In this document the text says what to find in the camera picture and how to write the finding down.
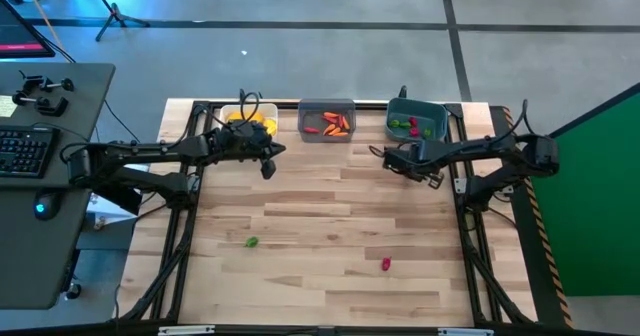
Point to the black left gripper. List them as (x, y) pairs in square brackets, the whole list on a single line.
[(250, 151)]

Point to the large yellow bell pepper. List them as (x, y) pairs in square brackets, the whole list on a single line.
[(235, 117), (254, 116)]

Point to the white metal bracket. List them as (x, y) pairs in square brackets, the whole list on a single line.
[(460, 185)]

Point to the black caster wheel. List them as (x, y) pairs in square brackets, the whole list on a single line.
[(74, 291)]

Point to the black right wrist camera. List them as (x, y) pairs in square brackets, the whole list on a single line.
[(420, 151)]

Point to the white box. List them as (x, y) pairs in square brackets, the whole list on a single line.
[(107, 211)]

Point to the red sweet pepper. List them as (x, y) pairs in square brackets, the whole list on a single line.
[(340, 121)]

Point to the green floor mat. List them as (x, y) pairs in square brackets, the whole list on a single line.
[(590, 201)]

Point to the green bell pepper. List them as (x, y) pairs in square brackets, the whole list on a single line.
[(251, 242), (395, 124), (427, 132)]

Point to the black computer mouse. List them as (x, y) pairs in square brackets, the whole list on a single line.
[(47, 207)]

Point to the silver table clamp plate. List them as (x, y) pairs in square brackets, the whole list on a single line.
[(465, 332), (186, 330)]

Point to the teal plastic basket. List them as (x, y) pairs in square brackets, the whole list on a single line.
[(435, 113)]

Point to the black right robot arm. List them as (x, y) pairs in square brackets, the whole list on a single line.
[(475, 151)]

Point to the white plastic basket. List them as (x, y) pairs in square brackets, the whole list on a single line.
[(267, 107)]

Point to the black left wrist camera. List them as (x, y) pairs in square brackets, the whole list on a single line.
[(247, 131)]

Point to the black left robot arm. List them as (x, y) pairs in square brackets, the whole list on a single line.
[(150, 151)]

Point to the black aluminium rig frame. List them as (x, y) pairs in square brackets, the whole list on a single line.
[(370, 105)]

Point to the slim red-orange sweet pepper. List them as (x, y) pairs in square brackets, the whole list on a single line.
[(311, 130)]

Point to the black c-clamp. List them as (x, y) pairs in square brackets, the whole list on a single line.
[(47, 83), (40, 105)]

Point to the black tripod stand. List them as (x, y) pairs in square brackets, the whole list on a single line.
[(116, 16)]

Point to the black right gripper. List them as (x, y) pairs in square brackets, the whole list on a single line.
[(400, 162)]

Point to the black desk monitor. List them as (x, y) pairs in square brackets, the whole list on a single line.
[(17, 31)]

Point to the dark grey side desk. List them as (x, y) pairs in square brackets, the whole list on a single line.
[(30, 256)]

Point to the yellow-orange sweet pepper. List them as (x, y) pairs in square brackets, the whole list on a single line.
[(330, 114), (346, 123)]

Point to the small red bell pepper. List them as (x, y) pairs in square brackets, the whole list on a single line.
[(386, 264), (413, 121), (414, 132)]

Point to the large orange-yellow bell pepper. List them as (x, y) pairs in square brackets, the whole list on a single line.
[(270, 126)]

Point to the white paper note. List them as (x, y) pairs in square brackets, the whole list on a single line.
[(7, 107)]

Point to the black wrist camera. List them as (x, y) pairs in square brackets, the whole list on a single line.
[(420, 151), (247, 131)]

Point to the black keyboard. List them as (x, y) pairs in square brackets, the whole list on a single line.
[(25, 151)]

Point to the yellow black hazard tape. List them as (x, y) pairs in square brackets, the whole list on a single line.
[(541, 228)]

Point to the grey translucent plastic basket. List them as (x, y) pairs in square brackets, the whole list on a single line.
[(312, 111)]

